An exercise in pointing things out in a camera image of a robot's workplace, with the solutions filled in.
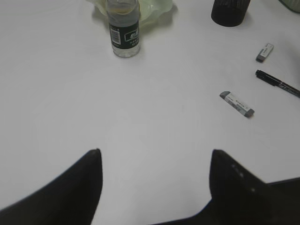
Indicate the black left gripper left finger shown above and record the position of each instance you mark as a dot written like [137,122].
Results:
[70,199]

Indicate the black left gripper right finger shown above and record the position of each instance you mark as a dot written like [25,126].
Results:
[240,198]

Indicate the clear water bottle green label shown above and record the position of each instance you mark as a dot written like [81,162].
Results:
[124,30]

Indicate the white grey eraser left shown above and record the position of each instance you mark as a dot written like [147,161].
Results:
[237,104]

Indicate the white grey eraser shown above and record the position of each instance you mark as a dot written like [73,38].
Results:
[264,53]
[237,104]

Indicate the black marker pen middle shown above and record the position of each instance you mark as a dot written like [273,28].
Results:
[276,82]

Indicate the white grey eraser top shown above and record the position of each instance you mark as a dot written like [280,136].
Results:
[264,53]

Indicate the black mesh pen holder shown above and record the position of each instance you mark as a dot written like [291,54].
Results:
[229,13]

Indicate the pale green plastic basket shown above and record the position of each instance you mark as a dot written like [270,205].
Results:
[292,5]

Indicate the pale green wavy plate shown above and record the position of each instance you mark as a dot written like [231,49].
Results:
[150,10]

